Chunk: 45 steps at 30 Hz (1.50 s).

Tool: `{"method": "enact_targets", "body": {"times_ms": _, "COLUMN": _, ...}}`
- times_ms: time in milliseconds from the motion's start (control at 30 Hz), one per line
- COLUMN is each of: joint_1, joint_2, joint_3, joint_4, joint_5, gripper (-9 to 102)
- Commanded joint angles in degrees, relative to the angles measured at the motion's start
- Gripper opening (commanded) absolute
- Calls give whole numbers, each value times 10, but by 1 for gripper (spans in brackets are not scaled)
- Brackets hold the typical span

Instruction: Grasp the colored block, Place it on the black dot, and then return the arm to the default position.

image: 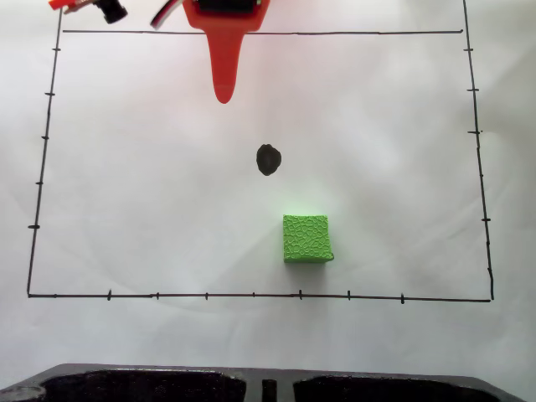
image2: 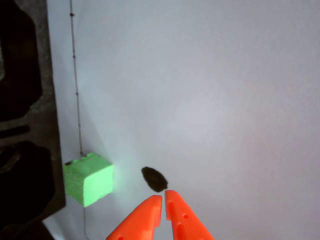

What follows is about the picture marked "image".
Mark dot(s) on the black dot mark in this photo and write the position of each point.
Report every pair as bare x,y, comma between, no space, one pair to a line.
268,159

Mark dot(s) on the white paper sheet black frame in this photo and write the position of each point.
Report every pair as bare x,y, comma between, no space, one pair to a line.
146,188

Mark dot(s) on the orange camera mount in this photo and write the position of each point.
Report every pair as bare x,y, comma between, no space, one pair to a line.
69,5

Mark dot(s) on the green textured foam block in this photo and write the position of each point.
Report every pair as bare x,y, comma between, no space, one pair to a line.
305,238

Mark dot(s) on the small black camera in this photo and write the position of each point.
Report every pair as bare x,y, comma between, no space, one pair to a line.
112,10

